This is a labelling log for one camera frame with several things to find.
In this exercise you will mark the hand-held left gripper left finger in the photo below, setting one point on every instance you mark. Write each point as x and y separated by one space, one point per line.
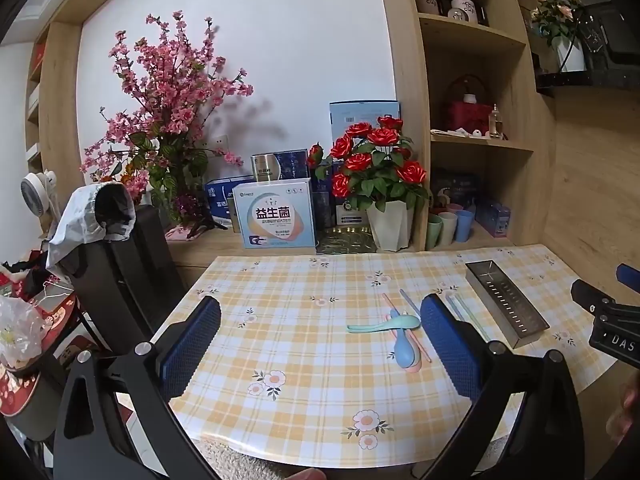
192 345

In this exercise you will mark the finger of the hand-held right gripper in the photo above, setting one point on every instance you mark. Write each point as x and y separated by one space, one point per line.
629 274
592 296

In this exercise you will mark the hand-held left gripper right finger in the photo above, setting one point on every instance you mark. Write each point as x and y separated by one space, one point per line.
452 345

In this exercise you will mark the pink spoon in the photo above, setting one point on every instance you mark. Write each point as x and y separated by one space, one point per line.
414 368

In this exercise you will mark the blue spoon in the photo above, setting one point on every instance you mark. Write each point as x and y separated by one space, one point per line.
404 350

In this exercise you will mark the metal utensil tray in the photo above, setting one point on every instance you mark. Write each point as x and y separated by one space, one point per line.
505 300

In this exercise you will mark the green spoon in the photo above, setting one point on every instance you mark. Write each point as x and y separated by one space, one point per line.
370 328

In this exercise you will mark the green chopstick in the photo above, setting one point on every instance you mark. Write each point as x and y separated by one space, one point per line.
480 327

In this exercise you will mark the black chair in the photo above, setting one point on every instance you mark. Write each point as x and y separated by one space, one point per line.
135 270

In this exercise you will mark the yellow plaid tablecloth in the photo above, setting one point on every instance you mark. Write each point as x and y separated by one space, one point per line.
300 310

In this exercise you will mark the green cup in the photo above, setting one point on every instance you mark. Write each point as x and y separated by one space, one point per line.
433 232

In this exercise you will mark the purple blue box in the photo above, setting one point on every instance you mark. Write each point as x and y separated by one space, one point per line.
492 217

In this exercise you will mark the pink cup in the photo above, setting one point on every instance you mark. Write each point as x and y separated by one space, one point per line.
454 208

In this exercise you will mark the blue and white box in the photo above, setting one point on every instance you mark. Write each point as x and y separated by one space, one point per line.
220 200

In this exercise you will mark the gold green tin tray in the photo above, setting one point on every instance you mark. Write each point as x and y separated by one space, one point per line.
345 240

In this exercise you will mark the light blue tissue box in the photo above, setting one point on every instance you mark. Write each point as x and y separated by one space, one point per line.
275 215

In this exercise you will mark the dark blue white-label box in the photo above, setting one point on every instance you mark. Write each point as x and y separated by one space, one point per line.
350 215

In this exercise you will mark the grey jacket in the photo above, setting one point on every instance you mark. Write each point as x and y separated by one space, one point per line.
80 220

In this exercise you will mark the red round side table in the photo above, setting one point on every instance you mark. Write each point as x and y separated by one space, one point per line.
30 390

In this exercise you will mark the clear plastic bag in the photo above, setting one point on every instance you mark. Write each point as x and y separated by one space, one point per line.
17 332

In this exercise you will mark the dark purple cylinder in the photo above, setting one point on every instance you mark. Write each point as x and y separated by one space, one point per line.
322 210

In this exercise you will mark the red roses in white vase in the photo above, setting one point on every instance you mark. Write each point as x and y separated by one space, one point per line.
380 160

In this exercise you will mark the small glass bottle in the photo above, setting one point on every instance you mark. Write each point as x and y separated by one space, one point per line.
495 122

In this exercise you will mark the silver and blue box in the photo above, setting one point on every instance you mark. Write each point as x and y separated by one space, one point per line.
280 165

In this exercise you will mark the white fan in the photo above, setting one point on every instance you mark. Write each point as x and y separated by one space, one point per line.
36 192

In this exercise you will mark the red basket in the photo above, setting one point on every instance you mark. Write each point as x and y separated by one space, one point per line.
467 112

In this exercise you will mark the pink blossom flower arrangement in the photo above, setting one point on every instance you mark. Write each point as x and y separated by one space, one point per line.
170 100

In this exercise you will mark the tall light blue box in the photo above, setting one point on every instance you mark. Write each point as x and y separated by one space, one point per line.
350 115

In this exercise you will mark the pink roses in white pot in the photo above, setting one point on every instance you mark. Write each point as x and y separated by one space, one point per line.
560 15

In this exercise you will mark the wooden bookshelf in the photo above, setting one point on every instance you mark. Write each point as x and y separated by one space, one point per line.
55 100

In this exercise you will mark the wooden shelf unit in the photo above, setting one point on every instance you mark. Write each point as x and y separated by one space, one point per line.
410 60

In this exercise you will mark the white wall socket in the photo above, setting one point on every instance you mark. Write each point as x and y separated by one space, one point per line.
218 142

